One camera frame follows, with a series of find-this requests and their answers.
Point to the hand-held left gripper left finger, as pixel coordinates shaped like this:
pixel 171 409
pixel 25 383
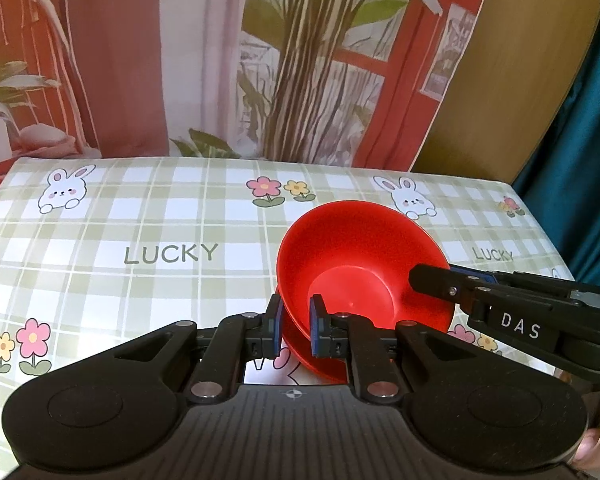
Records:
pixel 275 329

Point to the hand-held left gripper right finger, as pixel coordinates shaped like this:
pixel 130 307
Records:
pixel 316 330

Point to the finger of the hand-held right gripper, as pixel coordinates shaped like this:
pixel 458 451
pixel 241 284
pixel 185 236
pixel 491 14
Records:
pixel 435 282
pixel 482 276

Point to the red plastic bowl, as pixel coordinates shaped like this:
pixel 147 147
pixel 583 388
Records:
pixel 360 240
pixel 296 345

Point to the teal curtain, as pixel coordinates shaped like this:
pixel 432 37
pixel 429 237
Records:
pixel 590 160

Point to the checked bunny print tablecloth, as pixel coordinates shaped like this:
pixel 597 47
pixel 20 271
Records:
pixel 130 220

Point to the wooden board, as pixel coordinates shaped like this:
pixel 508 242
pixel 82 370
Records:
pixel 505 85

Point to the printed room scene wall cloth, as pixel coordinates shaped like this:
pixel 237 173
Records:
pixel 155 60

